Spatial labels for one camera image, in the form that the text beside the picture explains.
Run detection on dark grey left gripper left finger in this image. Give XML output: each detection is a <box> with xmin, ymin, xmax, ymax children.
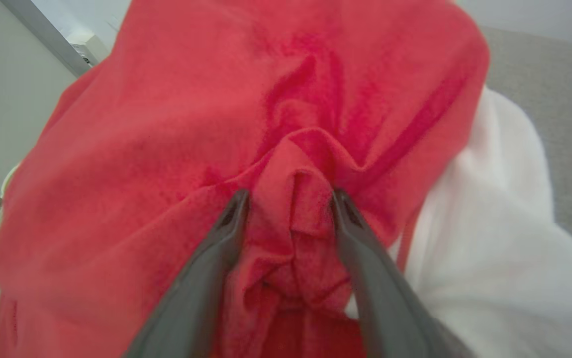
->
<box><xmin>122</xmin><ymin>188</ymin><xmax>251</xmax><ymax>358</ymax></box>

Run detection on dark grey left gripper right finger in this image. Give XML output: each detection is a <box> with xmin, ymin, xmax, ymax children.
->
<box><xmin>331</xmin><ymin>188</ymin><xmax>476</xmax><ymax>358</ymax></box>

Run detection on red T-shirt with white sleeves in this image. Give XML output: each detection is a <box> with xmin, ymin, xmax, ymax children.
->
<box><xmin>0</xmin><ymin>0</ymin><xmax>572</xmax><ymax>358</ymax></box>

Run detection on white cloth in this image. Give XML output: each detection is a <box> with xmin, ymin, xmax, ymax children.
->
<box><xmin>480</xmin><ymin>26</ymin><xmax>572</xmax><ymax>271</ymax></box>

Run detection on white wall box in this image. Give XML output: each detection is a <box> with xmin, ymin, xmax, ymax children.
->
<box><xmin>66</xmin><ymin>31</ymin><xmax>111</xmax><ymax>68</ymax></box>

